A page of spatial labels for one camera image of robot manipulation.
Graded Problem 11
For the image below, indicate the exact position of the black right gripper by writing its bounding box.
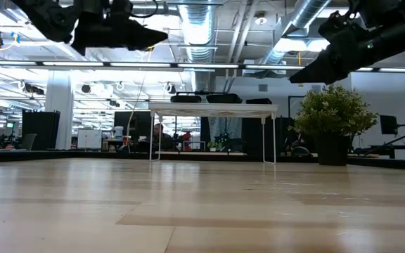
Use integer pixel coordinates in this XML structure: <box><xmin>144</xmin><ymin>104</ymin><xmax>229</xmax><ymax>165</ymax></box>
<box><xmin>289</xmin><ymin>0</ymin><xmax>405</xmax><ymax>85</ymax></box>

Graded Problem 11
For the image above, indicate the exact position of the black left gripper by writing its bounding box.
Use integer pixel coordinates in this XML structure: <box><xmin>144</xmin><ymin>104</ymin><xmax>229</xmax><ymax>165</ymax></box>
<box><xmin>70</xmin><ymin>0</ymin><xmax>169</xmax><ymax>56</ymax></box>

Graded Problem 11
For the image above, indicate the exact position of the black deep square plate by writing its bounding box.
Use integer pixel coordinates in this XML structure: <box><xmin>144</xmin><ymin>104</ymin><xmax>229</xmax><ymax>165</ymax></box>
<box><xmin>205</xmin><ymin>93</ymin><xmax>243</xmax><ymax>104</ymax></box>

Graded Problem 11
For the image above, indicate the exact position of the green potted artificial plant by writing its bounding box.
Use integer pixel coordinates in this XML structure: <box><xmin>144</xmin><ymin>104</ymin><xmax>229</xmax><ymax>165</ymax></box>
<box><xmin>290</xmin><ymin>84</ymin><xmax>379</xmax><ymax>166</ymax></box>

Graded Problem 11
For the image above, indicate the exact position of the grey rounded object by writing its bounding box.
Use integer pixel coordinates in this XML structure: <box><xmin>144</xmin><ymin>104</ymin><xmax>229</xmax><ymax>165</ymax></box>
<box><xmin>289</xmin><ymin>145</ymin><xmax>313</xmax><ymax>158</ymax></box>

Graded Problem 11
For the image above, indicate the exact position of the small black monitor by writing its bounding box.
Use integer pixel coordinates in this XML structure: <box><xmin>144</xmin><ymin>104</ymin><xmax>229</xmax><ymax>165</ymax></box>
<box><xmin>380</xmin><ymin>115</ymin><xmax>399</xmax><ymax>136</ymax></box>

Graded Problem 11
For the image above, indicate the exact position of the large black display panel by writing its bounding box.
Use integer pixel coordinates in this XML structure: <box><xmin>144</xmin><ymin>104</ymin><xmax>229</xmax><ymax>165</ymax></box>
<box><xmin>113</xmin><ymin>110</ymin><xmax>153</xmax><ymax>142</ymax></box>

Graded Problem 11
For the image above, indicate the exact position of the black equipment cabinet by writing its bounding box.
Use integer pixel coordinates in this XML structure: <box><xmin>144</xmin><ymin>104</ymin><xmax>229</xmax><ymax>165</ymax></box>
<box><xmin>240</xmin><ymin>117</ymin><xmax>297</xmax><ymax>158</ymax></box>

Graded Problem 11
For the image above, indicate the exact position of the person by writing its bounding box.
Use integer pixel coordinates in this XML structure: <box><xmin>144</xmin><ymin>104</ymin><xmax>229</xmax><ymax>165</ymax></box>
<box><xmin>152</xmin><ymin>122</ymin><xmax>177</xmax><ymax>152</ymax></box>

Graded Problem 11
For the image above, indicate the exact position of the black low bench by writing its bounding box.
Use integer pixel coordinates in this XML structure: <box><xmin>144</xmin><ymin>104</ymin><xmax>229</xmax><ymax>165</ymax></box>
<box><xmin>349</xmin><ymin>142</ymin><xmax>405</xmax><ymax>159</ymax></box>

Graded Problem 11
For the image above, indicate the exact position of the black robot with green lights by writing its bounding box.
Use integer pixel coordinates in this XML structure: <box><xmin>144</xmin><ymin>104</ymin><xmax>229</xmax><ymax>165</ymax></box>
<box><xmin>213</xmin><ymin>131</ymin><xmax>245</xmax><ymax>153</ymax></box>

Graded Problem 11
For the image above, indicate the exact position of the white box cabinet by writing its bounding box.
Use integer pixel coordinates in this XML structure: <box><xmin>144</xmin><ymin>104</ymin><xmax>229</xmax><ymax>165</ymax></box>
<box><xmin>77</xmin><ymin>129</ymin><xmax>103</xmax><ymax>150</ymax></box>

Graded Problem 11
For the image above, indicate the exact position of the light wooden tabletop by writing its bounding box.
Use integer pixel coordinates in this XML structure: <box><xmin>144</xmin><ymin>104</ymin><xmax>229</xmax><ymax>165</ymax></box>
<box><xmin>154</xmin><ymin>150</ymin><xmax>248</xmax><ymax>157</ymax></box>

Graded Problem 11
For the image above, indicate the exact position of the tall black cabinet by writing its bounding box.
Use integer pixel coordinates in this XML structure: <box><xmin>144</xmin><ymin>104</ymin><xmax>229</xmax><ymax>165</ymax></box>
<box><xmin>22</xmin><ymin>110</ymin><xmax>61</xmax><ymax>151</ymax></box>

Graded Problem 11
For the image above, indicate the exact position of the grey office chair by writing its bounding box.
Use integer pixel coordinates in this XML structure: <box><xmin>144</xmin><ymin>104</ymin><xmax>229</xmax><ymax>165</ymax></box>
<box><xmin>20</xmin><ymin>132</ymin><xmax>38</xmax><ymax>151</ymax></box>

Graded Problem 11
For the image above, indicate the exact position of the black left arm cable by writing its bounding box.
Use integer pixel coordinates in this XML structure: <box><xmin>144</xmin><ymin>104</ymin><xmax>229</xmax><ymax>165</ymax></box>
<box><xmin>130</xmin><ymin>0</ymin><xmax>160</xmax><ymax>19</ymax></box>

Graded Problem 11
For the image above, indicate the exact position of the white lattice wire rack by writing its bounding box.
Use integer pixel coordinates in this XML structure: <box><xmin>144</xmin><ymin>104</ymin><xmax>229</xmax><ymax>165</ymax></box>
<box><xmin>148</xmin><ymin>101</ymin><xmax>280</xmax><ymax>165</ymax></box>

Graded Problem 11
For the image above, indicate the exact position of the black supply cable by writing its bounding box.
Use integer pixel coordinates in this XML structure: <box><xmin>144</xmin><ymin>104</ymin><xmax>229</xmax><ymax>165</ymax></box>
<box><xmin>362</xmin><ymin>125</ymin><xmax>405</xmax><ymax>156</ymax></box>

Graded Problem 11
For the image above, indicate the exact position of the black aluminium table frame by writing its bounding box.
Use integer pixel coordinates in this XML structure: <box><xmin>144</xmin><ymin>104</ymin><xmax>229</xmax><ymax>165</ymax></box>
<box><xmin>0</xmin><ymin>149</ymin><xmax>405</xmax><ymax>172</ymax></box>

